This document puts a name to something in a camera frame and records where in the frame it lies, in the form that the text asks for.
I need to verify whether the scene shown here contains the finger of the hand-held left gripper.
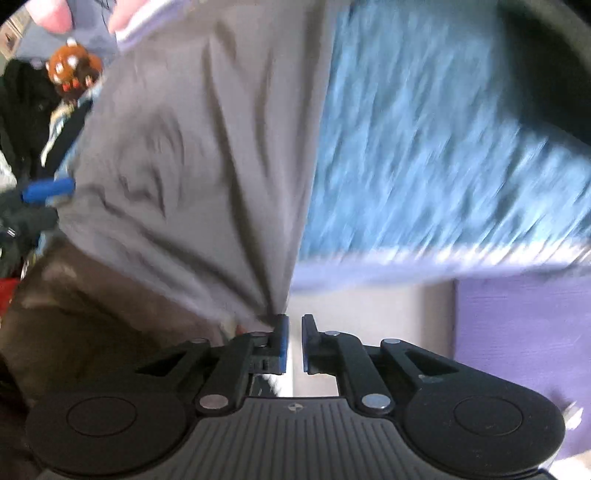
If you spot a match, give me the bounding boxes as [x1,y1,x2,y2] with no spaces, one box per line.
[0,176,77,232]

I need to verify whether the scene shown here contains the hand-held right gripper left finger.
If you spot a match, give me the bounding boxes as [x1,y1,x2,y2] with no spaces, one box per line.
[136,315,290,414]

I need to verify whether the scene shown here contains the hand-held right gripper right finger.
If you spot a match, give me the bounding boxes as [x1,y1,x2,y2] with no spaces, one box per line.
[301,314,460,413]

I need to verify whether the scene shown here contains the grey pants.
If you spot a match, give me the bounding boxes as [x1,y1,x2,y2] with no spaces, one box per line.
[55,0,352,333]

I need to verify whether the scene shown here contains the black clothes pile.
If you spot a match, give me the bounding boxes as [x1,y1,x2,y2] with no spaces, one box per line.
[0,59,63,171]

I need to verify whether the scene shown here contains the stack of folded clothes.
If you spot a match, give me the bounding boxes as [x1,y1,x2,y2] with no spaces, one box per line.
[115,0,190,51]

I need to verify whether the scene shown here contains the black cloth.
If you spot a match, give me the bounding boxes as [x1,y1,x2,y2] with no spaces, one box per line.
[44,99,95,181]

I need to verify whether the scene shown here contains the lavender bed sheet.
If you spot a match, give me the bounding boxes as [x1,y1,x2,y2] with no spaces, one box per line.
[291,240,591,292]

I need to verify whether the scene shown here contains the red bag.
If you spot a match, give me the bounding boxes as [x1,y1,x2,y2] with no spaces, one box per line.
[0,277,19,319]

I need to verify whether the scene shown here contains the brown plush toy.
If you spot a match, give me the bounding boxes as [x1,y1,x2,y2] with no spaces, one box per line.
[45,39,105,104]

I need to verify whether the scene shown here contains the person's brown clothing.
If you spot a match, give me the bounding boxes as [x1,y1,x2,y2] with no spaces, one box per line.
[0,240,241,480]

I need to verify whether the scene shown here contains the grey-blue printed pillow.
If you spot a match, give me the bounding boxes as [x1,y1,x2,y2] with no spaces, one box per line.
[18,0,121,61]

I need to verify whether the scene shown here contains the pink and white cloth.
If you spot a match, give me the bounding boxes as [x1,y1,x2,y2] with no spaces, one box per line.
[27,0,72,34]

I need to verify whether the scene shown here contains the pink folded garment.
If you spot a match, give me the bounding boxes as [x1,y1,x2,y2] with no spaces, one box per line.
[108,0,155,33]

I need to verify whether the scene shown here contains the purple mat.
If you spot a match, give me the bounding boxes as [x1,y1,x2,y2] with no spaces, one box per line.
[455,277,591,462]

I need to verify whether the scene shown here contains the blue patterned bedspread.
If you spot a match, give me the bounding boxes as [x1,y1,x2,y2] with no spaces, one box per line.
[295,0,591,273]

